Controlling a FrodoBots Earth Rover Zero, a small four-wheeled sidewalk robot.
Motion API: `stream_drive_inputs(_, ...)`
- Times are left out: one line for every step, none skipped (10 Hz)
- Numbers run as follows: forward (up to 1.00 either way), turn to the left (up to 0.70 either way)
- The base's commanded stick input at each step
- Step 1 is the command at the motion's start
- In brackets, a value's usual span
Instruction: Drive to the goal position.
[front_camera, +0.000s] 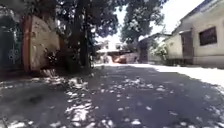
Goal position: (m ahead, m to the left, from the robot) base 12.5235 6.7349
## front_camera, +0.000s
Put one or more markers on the dark metal gate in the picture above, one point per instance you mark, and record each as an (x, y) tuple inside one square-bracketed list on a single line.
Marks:
[(10, 46)]

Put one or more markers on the group of large trees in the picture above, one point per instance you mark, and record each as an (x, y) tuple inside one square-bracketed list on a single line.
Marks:
[(86, 23)]

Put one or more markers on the green bush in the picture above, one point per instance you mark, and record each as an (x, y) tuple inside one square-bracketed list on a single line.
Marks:
[(160, 52)]

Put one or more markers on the white distant building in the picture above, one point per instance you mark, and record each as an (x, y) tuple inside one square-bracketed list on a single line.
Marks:
[(108, 48)]

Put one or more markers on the wall with orange pillar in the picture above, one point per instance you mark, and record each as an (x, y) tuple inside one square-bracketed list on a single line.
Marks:
[(41, 43)]

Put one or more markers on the cream building with dark window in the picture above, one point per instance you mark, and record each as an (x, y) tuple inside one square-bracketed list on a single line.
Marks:
[(203, 53)]

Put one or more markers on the red vehicle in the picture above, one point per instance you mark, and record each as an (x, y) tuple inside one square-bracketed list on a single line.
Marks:
[(120, 59)]

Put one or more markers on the low building with dark roof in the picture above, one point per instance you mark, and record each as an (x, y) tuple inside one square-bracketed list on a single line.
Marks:
[(145, 48)]

